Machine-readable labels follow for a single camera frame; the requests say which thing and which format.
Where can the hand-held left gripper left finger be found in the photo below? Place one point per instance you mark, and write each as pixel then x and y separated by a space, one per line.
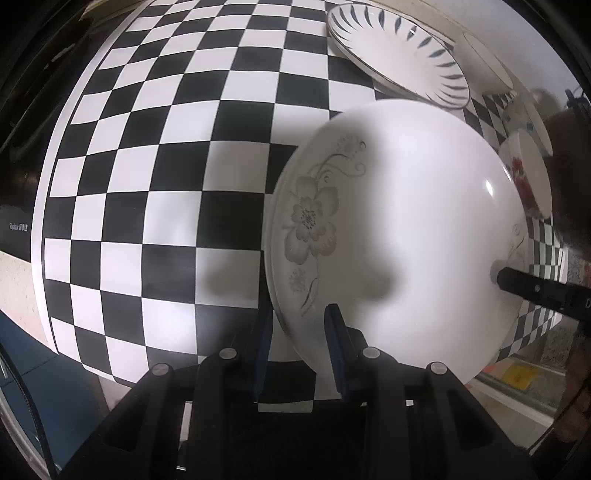
pixel 262 357

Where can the white plate grey flower print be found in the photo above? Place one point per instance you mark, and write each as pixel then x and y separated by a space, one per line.
pixel 415 221

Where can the blue cabinet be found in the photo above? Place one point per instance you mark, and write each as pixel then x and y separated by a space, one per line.
pixel 41 369

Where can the white plate blue leaf pattern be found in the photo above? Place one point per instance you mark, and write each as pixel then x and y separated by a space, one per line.
pixel 392 50

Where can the yellow object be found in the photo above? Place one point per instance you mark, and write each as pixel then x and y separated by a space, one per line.
pixel 521 376

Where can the person's right forearm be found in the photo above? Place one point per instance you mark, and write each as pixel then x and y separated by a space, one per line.
pixel 577 406

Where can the black white checkered tablecloth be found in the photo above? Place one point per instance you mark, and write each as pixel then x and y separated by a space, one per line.
pixel 161 184

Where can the dark brown blurry object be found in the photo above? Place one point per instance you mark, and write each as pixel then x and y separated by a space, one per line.
pixel 572 184

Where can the black cabinet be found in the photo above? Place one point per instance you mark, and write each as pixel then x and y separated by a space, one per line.
pixel 27 138

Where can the small white patterned bowl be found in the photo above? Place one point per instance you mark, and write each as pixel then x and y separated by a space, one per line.
pixel 521 113

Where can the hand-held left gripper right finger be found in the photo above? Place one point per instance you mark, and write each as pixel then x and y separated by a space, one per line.
pixel 335 353

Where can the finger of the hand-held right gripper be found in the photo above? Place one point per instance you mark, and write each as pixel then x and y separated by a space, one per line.
pixel 540 290

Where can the white bowl red flower print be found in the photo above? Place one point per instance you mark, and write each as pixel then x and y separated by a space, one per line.
pixel 531 180

